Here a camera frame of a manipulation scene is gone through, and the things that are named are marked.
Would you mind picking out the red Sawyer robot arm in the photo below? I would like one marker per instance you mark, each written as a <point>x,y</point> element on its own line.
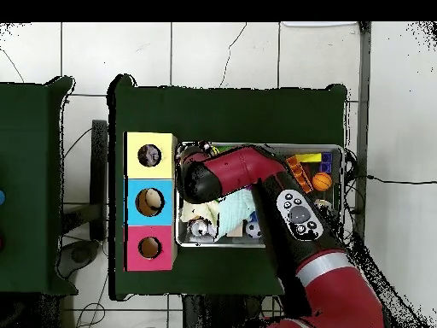
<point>239,171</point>

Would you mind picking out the clear mesh bin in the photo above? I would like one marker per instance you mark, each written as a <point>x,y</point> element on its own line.
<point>205,242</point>

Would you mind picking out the mint knitted cloth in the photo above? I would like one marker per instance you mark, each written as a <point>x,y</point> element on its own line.
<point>235,212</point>

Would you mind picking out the orange plastic brick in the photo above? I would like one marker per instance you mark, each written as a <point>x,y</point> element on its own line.
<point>300,174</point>

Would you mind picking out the colourful heart print cloth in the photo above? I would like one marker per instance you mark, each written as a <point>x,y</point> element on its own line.
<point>149,155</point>

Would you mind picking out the orange basketball toy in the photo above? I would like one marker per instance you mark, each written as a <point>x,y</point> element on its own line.
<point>322,181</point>

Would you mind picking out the blue disc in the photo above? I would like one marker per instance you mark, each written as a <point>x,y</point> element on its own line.
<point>1,198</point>

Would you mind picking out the green covered side table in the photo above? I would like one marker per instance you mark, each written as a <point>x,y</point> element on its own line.
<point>27,153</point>

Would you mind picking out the dark green table cloth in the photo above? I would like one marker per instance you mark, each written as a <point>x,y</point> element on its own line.
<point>222,116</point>

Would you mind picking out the black stand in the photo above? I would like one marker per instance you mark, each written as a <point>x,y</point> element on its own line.
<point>99,153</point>

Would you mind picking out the wooden box with three holes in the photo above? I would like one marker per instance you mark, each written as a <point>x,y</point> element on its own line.
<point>150,235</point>

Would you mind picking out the cream waffle cloth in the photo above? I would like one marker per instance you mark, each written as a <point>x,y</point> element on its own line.
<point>199,212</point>

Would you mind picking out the yellow plastic block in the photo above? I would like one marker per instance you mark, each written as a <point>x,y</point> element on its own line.
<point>309,158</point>

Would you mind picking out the small soccer ball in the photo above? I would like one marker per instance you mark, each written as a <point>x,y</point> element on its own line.
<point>253,230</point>

